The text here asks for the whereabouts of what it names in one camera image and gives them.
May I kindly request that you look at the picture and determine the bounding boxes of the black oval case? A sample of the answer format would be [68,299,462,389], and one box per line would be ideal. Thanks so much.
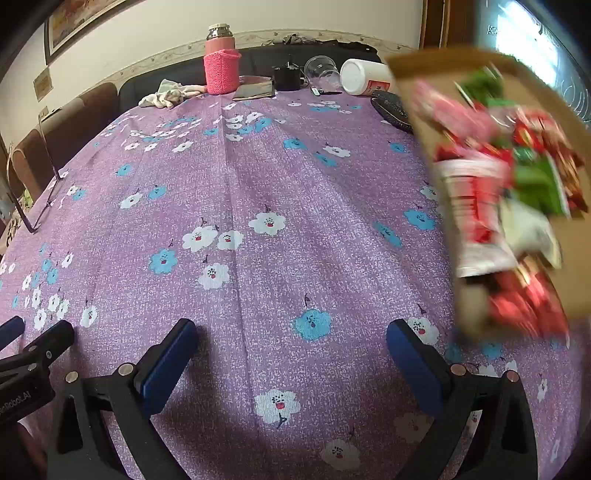
[370,91,413,134]

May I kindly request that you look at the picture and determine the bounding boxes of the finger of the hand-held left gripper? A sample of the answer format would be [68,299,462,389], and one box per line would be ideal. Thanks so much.
[0,316,25,352]
[0,320,75,370]

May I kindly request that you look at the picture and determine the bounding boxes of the small wall plaque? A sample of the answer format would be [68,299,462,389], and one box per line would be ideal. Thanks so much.
[33,67,51,100]

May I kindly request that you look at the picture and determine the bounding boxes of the wooden partition with glass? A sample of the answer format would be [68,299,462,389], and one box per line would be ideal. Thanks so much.
[418,0,591,130]

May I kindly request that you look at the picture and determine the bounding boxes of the white plastic jar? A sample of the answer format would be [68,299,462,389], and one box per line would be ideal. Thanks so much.
[340,58,399,97]

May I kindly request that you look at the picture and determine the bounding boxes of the framed wall painting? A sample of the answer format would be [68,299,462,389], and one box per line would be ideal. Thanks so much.
[44,0,148,65]

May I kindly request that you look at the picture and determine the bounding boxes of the cardboard box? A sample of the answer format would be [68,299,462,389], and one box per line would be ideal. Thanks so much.
[385,46,591,342]

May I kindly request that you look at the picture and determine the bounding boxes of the brown chair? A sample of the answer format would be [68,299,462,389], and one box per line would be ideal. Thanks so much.
[9,83,118,199]

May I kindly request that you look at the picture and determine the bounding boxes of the pink bottle with knitted sleeve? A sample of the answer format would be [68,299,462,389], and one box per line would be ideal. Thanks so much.
[204,24,242,96]

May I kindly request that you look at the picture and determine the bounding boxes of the small booklet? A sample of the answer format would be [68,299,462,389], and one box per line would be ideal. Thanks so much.
[232,75,276,101]

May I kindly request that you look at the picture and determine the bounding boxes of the black sofa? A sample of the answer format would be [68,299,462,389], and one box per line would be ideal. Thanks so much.
[117,44,384,109]

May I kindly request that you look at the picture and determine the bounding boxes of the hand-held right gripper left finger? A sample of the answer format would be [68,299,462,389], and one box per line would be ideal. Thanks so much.
[46,318,199,480]

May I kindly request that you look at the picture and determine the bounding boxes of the clear plastic cup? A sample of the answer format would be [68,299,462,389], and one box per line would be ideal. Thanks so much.
[304,55,342,90]

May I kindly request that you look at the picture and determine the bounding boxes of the pile of mixed snack packets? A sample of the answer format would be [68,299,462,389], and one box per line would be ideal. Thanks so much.
[413,67,589,340]

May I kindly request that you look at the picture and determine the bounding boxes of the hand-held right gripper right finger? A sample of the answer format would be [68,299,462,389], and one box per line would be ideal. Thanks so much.
[386,318,539,480]

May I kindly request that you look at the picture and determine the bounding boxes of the black pouch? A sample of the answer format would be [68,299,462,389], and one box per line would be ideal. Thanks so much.
[271,60,306,92]

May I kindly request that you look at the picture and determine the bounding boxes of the white gloves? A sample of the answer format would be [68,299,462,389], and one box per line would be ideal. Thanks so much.
[139,78,207,110]

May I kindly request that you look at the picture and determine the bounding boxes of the purple floral tablecloth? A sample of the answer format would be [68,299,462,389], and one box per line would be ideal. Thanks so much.
[0,85,578,480]

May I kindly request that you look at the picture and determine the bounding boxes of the dark clothing on sofa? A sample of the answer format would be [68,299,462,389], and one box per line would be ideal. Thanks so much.
[277,34,382,58]

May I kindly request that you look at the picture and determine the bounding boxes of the purple eyeglasses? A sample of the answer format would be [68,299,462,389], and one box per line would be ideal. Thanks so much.
[4,108,70,234]

